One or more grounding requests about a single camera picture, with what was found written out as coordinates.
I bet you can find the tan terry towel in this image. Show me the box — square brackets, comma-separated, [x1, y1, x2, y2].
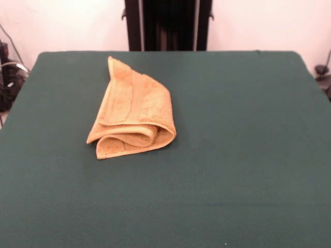
[86, 56, 177, 160]

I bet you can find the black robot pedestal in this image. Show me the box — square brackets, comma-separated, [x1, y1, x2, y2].
[120, 0, 215, 52]

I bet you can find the dark green table cloth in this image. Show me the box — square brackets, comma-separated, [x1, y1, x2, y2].
[0, 50, 331, 248]

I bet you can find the black plug with cable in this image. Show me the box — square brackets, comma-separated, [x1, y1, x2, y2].
[314, 65, 331, 102]

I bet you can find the black equipment bundle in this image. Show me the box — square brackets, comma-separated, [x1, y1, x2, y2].
[0, 60, 29, 112]

